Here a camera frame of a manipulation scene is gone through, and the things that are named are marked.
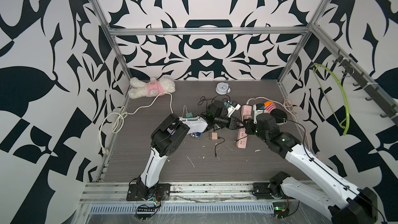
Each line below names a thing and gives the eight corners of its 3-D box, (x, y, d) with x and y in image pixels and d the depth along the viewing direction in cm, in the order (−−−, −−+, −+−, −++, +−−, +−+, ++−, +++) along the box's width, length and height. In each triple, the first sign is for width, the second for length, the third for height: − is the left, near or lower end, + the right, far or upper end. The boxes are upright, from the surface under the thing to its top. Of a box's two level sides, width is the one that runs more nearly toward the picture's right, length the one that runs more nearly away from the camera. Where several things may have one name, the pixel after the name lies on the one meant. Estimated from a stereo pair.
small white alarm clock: (216, 94, 114) (216, 91, 111) (215, 85, 119) (215, 82, 116) (229, 94, 114) (230, 91, 111) (228, 85, 119) (229, 82, 116)
